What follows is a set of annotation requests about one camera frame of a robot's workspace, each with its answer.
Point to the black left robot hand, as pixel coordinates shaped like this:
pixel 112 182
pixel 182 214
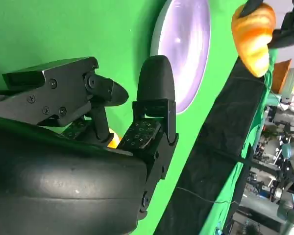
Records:
pixel 291 31

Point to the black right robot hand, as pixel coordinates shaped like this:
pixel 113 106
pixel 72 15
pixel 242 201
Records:
pixel 63 183

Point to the lilac plate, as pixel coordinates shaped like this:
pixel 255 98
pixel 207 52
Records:
pixel 186 49

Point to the black stand pole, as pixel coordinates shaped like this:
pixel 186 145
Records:
pixel 245 176

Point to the brown cardboard box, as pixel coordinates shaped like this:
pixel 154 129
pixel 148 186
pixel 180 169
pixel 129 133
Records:
pixel 281 76

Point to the orange and white bread roll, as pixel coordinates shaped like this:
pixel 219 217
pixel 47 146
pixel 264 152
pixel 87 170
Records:
pixel 254 39
pixel 114 142

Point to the black table skirt cloth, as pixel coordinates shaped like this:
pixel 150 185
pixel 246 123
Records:
pixel 210 147

